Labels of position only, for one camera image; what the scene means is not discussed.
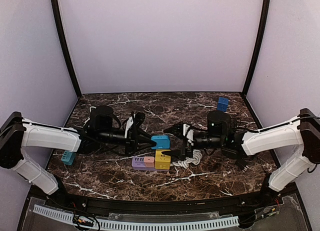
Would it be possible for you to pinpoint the white coiled power cord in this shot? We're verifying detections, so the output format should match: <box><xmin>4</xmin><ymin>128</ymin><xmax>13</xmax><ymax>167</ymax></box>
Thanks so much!
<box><xmin>171</xmin><ymin>150</ymin><xmax>202</xmax><ymax>170</ymax></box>

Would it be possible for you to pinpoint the white teal strip cord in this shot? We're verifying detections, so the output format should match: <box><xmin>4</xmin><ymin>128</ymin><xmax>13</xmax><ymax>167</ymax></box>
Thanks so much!
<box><xmin>83</xmin><ymin>106</ymin><xmax>97</xmax><ymax>124</ymax></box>

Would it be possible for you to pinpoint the teal power strip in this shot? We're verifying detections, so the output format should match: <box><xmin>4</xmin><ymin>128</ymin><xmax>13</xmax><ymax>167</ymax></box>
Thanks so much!
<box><xmin>61</xmin><ymin>150</ymin><xmax>76</xmax><ymax>166</ymax></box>

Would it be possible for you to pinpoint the blue adapter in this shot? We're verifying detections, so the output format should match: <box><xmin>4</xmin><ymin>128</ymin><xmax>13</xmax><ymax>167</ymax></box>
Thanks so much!
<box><xmin>151</xmin><ymin>135</ymin><xmax>171</xmax><ymax>150</ymax></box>

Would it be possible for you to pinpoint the dark blue cube socket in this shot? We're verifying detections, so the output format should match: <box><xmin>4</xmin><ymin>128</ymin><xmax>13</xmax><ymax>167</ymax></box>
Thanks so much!
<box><xmin>217</xmin><ymin>97</ymin><xmax>229</xmax><ymax>112</ymax></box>

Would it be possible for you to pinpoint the pink charger plug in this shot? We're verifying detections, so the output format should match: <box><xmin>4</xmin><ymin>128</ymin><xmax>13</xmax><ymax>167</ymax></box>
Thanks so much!
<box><xmin>143</xmin><ymin>156</ymin><xmax>155</xmax><ymax>168</ymax></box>

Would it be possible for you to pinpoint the black front aluminium rail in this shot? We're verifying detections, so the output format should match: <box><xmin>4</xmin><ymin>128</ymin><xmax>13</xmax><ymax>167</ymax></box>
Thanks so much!
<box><xmin>47</xmin><ymin>191</ymin><xmax>276</xmax><ymax>216</ymax></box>

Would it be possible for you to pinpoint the black frame post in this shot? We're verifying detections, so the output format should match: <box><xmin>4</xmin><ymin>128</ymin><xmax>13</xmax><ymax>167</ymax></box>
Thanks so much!
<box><xmin>50</xmin><ymin>0</ymin><xmax>82</xmax><ymax>99</ymax></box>
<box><xmin>241</xmin><ymin>0</ymin><xmax>271</xmax><ymax>97</ymax></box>

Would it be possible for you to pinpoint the yellow cube socket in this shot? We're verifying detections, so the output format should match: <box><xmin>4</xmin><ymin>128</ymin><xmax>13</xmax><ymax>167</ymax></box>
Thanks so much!
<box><xmin>154</xmin><ymin>149</ymin><xmax>171</xmax><ymax>170</ymax></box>

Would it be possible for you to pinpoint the right black frame post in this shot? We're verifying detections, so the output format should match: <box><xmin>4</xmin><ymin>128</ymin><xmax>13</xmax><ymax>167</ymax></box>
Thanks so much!
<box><xmin>241</xmin><ymin>0</ymin><xmax>271</xmax><ymax>97</ymax></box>

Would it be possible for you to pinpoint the purple power strip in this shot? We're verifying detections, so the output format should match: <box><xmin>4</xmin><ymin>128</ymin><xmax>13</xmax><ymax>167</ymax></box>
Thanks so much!
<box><xmin>131</xmin><ymin>156</ymin><xmax>156</xmax><ymax>171</ymax></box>

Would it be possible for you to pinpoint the left black frame post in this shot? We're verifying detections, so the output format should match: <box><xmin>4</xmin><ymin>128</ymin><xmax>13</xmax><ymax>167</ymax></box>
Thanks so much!
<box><xmin>50</xmin><ymin>0</ymin><xmax>82</xmax><ymax>99</ymax></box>

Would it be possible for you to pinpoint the white slotted cable duct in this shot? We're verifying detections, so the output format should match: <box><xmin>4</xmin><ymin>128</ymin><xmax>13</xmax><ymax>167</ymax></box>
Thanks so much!
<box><xmin>32</xmin><ymin>204</ymin><xmax>240</xmax><ymax>231</ymax></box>

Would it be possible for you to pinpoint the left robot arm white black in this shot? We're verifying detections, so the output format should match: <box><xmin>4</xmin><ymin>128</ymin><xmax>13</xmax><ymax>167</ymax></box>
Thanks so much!
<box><xmin>0</xmin><ymin>105</ymin><xmax>157</xmax><ymax>195</ymax></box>

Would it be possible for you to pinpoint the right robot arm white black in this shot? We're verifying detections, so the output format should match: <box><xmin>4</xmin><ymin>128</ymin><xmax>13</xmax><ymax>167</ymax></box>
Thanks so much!
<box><xmin>164</xmin><ymin>108</ymin><xmax>320</xmax><ymax>193</ymax></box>

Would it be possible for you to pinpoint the black plug adapter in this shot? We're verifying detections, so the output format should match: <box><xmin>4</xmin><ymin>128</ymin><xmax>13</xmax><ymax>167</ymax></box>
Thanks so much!
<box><xmin>235</xmin><ymin>159</ymin><xmax>249</xmax><ymax>172</ymax></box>

